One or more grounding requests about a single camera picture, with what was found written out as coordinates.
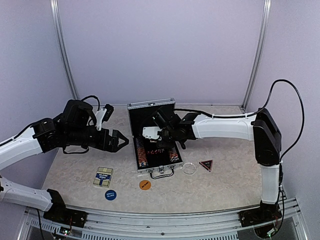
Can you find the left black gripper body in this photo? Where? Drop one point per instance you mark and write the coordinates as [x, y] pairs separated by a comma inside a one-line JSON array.
[[101, 143]]

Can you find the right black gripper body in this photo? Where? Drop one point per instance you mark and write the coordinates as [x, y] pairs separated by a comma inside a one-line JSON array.
[[168, 137]]

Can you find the aluminium poker chip case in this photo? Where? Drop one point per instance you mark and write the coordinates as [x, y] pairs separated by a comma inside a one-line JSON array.
[[153, 157]]

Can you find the orange big blind button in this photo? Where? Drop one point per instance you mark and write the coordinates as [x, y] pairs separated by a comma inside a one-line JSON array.
[[145, 185]]

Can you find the blue small blind button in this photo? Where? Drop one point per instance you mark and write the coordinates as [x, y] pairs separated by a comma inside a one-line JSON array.
[[110, 195]]

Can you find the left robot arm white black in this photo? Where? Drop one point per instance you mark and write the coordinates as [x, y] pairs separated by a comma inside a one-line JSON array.
[[78, 125]]

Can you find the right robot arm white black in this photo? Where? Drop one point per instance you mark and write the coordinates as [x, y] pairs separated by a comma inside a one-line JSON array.
[[257, 127]]

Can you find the black dice row in case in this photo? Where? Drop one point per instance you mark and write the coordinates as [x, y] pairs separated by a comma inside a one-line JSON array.
[[155, 151]]

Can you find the chip row in case back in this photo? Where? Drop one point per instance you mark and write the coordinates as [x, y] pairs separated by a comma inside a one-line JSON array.
[[173, 155]]

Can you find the chip row in case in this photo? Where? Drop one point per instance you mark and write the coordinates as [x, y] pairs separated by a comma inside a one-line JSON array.
[[173, 155], [141, 153]]

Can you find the chip row in case front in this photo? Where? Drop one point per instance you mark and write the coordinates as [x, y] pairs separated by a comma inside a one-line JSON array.
[[141, 153]]

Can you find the blue playing card box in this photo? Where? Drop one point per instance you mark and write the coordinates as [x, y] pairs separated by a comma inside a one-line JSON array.
[[103, 177]]

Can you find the clear round dealer button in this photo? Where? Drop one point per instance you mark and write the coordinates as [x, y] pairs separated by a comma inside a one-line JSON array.
[[189, 168]]

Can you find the black pink triangular button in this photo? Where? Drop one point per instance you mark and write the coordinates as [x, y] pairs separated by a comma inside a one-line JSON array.
[[207, 164]]

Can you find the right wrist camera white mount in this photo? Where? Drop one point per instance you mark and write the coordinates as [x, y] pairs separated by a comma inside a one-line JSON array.
[[151, 132]]

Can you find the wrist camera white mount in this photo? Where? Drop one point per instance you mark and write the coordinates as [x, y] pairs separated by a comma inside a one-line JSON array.
[[103, 115], [151, 132]]

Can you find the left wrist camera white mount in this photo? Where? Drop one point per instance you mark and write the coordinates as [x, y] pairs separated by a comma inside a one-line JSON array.
[[103, 115]]

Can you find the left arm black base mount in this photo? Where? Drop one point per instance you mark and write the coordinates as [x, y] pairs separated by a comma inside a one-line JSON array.
[[59, 213]]

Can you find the aluminium front rail frame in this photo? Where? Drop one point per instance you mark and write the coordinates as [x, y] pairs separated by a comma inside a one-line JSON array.
[[212, 225]]

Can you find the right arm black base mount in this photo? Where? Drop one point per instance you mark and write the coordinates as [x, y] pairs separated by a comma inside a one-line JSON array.
[[255, 216]]

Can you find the left aluminium corner post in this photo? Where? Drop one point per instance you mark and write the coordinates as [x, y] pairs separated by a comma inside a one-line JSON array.
[[54, 4]]

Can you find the aluminium corner post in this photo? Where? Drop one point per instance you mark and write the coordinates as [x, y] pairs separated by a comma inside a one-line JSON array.
[[258, 53], [54, 4]]

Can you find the right aluminium corner post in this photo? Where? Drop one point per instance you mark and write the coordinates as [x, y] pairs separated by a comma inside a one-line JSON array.
[[258, 53]]

